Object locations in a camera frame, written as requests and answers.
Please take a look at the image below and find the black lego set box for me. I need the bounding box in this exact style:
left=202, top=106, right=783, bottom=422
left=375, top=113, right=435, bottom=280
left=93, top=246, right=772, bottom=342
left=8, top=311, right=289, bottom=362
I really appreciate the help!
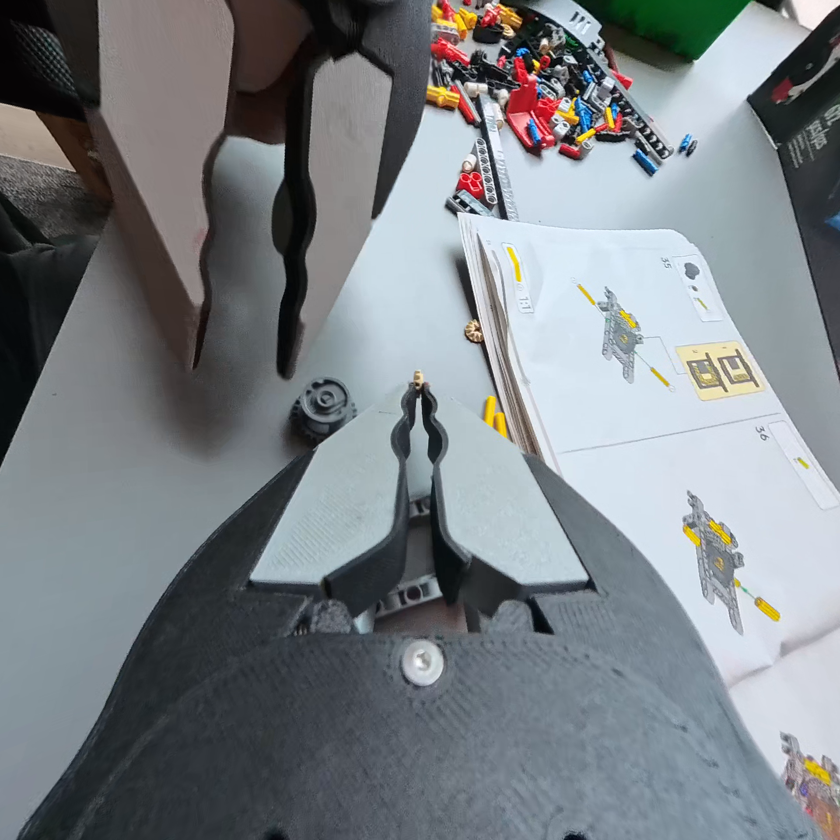
left=747, top=7, right=840, bottom=375

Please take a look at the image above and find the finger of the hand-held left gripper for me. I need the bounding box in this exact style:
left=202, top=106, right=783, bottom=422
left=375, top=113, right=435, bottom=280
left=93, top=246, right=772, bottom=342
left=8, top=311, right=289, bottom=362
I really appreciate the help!
left=271, top=47, right=396, bottom=380
left=46, top=0, right=237, bottom=374

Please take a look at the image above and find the grey lego frame assembly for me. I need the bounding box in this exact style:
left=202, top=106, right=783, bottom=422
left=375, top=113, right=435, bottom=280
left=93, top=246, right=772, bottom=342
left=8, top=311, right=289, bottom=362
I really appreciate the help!
left=357, top=492, right=460, bottom=634

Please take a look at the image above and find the black office chair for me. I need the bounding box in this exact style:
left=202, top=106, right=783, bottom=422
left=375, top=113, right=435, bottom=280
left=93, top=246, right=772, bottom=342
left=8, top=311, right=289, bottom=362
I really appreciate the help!
left=0, top=0, right=99, bottom=122

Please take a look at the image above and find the pile of loose lego pieces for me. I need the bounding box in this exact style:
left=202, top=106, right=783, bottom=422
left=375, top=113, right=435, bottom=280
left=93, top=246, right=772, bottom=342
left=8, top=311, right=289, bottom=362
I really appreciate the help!
left=427, top=0, right=698, bottom=177

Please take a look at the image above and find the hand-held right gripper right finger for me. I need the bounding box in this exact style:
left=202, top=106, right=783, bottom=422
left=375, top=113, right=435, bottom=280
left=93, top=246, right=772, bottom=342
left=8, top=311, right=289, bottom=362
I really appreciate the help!
left=420, top=386, right=590, bottom=619

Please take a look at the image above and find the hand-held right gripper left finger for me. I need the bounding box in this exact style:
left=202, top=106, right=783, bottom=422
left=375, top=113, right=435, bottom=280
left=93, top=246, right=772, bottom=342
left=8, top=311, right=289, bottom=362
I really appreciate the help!
left=248, top=384, right=421, bottom=618

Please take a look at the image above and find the green plastic box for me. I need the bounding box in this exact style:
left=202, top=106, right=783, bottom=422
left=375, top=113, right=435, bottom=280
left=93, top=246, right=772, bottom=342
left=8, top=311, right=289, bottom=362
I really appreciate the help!
left=525, top=0, right=756, bottom=61

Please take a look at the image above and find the person's dark clothing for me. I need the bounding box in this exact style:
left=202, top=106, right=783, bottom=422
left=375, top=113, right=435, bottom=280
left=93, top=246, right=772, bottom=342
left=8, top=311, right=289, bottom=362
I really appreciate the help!
left=0, top=193, right=102, bottom=463

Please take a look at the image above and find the dark grey lego gear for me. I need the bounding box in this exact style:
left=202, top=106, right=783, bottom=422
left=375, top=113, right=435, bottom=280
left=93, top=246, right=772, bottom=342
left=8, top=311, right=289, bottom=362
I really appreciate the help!
left=290, top=377, right=358, bottom=448

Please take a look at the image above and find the lego instruction booklet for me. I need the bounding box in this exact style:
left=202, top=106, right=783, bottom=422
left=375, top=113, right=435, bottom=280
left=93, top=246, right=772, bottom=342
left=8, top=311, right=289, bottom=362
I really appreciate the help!
left=457, top=211, right=840, bottom=840

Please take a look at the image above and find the long grey lego strip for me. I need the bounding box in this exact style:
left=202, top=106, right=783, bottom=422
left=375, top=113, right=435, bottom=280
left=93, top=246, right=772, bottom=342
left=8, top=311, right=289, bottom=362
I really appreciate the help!
left=482, top=98, right=521, bottom=221

